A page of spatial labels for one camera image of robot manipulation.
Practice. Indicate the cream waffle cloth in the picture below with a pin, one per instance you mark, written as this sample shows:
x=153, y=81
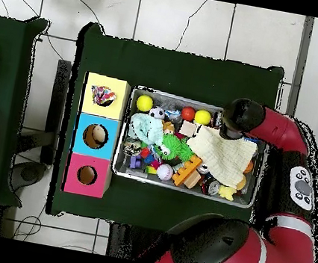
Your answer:
x=221, y=154

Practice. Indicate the colourful polka-dot cloth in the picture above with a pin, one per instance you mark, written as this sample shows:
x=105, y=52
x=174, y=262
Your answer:
x=102, y=94

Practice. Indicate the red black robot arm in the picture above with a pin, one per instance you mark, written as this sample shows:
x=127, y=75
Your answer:
x=277, y=249

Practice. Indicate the wooden box with three holes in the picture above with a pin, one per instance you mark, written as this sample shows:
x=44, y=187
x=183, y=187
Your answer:
x=114, y=111

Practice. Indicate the shallow mesh bin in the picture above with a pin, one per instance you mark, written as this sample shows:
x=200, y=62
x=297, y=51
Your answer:
x=123, y=172

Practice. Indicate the mint waffle cloth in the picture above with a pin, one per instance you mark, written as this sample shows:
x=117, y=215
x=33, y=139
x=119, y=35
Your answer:
x=145, y=129

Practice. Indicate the small soccer ball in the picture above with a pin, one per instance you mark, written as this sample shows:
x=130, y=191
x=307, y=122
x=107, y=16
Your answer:
x=157, y=113

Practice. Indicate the green spiky toy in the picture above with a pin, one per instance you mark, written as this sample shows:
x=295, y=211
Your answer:
x=173, y=146

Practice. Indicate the wooden cube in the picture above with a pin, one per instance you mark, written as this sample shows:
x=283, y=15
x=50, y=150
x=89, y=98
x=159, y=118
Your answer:
x=188, y=128

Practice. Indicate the yellow ball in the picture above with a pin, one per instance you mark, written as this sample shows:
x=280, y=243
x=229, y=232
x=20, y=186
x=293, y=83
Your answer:
x=202, y=117
x=144, y=103

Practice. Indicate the orange ball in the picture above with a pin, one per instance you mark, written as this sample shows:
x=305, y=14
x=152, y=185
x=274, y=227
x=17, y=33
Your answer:
x=188, y=113

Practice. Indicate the orange plastic building block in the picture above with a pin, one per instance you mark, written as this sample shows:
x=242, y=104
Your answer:
x=185, y=171

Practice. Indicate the dark green tablecloth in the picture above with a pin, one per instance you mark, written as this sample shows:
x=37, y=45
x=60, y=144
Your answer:
x=5, y=110
x=158, y=67

